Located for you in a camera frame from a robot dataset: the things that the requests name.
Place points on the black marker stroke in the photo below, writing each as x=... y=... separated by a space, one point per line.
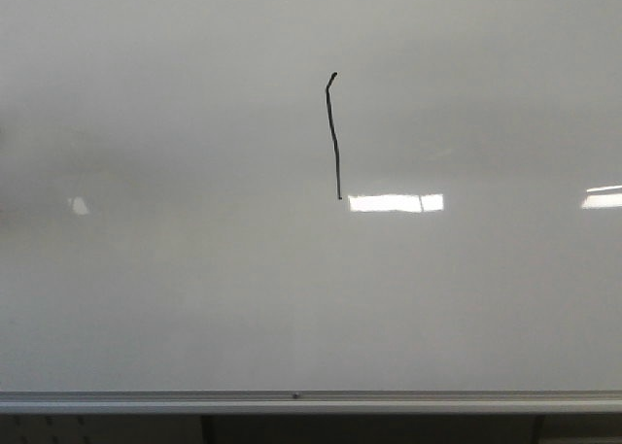
x=333 y=135

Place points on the grey perforated panel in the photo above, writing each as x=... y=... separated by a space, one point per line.
x=100 y=429

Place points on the aluminium whiteboard bottom frame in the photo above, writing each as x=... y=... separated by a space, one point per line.
x=312 y=402

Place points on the white whiteboard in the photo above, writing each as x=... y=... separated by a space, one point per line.
x=169 y=218

